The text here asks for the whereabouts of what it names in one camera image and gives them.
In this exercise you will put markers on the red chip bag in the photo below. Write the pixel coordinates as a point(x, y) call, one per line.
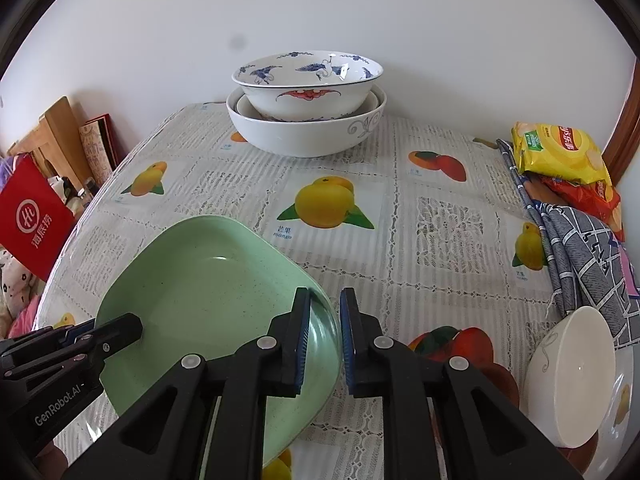
point(600, 200)

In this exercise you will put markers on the blue patterned porcelain bowl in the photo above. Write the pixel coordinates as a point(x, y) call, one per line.
point(305, 97)

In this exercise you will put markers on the grey checked cloth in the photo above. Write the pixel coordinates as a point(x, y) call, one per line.
point(580, 250)

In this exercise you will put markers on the large white bowl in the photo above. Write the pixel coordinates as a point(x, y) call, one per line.
point(300, 137)

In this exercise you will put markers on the yellow chip bag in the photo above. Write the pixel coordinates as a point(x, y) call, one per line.
point(565, 155)

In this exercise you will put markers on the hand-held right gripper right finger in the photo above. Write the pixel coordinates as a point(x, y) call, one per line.
point(346, 340)

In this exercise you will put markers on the white inner bowl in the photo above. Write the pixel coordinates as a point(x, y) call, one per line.
point(244, 106)

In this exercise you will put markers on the pink printed cloth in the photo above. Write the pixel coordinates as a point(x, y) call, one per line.
point(27, 315)

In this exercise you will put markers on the light green plate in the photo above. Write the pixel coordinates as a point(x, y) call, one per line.
point(210, 285)

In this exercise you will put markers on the pink paper patch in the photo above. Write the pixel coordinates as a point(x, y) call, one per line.
point(631, 272)

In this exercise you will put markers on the patterned book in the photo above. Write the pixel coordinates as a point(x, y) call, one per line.
point(97, 150)

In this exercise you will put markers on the brown wooden door frame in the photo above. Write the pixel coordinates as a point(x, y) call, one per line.
point(627, 135)

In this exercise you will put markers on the white bowl with grey scrollwork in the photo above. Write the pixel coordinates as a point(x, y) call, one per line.
point(570, 375)

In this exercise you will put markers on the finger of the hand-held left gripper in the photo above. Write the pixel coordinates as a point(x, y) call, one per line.
point(117, 332)

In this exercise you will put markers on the red paper bag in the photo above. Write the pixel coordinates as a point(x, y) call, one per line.
point(30, 220)

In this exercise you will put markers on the wooden board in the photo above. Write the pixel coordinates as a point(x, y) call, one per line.
point(60, 130)

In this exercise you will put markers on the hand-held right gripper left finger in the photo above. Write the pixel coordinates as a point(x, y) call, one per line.
point(303, 340)

